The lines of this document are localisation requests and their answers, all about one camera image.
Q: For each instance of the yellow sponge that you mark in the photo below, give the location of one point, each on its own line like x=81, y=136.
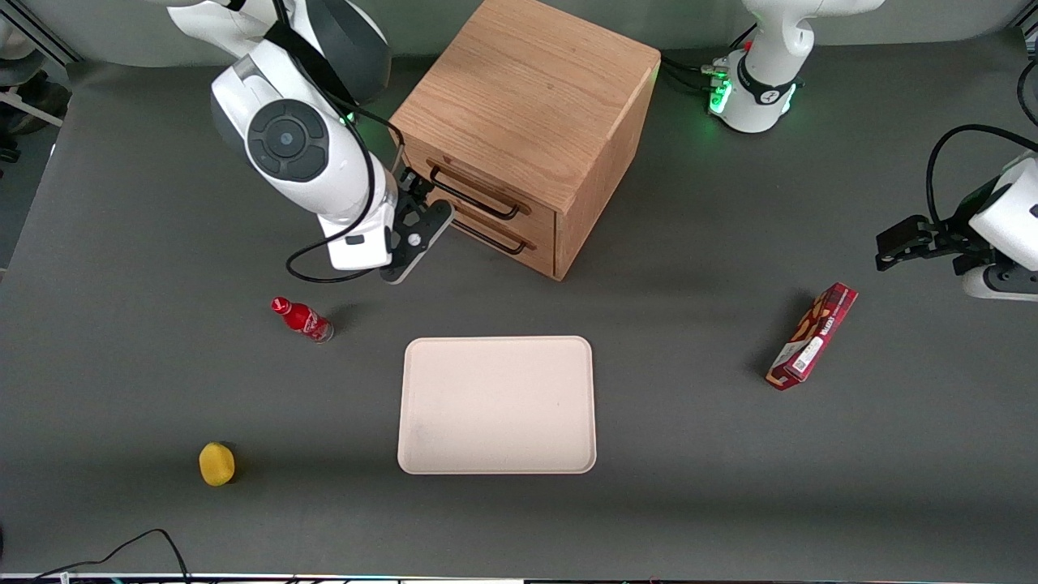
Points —
x=216, y=464

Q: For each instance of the small red cola bottle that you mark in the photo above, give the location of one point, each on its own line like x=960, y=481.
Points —
x=304, y=320

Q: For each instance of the white rectangular plastic tray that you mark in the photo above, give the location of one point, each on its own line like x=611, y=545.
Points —
x=496, y=405

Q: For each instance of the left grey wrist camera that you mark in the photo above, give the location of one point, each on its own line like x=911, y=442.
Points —
x=1001, y=284

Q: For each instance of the dark background equipment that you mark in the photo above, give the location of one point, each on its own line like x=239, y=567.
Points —
x=32, y=101

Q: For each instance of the wooden drawer cabinet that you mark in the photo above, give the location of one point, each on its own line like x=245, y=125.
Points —
x=527, y=97

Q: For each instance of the wooden drawer front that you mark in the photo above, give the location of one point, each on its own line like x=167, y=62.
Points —
x=542, y=259
x=542, y=223

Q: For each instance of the grey metal frame strut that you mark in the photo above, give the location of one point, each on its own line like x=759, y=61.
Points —
x=1030, y=28
x=45, y=39

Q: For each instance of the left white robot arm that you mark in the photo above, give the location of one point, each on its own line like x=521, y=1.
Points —
x=762, y=89

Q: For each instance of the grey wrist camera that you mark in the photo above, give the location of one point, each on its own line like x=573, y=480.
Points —
x=1001, y=284
x=418, y=243

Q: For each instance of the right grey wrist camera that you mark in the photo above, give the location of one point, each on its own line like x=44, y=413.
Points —
x=418, y=243

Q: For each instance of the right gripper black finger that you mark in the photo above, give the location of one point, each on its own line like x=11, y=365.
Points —
x=409, y=182
x=423, y=203

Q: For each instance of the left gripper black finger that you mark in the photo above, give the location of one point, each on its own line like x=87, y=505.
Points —
x=969, y=247
x=904, y=239

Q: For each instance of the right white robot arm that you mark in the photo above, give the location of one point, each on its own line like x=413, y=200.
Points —
x=340, y=178

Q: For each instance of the red tartan cookie box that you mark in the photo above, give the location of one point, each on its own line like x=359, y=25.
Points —
x=811, y=337

